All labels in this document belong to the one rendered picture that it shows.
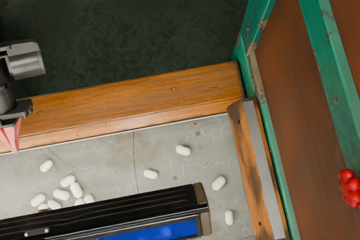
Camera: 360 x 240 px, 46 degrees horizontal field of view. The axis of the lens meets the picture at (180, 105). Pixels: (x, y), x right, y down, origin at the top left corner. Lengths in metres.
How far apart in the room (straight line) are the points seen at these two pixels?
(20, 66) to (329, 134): 0.55
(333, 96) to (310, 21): 0.10
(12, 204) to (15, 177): 0.06
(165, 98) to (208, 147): 0.15
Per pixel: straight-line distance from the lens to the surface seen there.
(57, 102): 1.03
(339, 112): 0.52
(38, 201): 1.01
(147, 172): 0.97
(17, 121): 0.90
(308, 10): 0.57
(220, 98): 0.99
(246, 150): 0.90
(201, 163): 0.98
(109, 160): 1.00
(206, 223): 0.63
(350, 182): 0.49
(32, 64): 0.84
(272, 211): 0.87
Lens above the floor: 1.72
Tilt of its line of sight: 75 degrees down
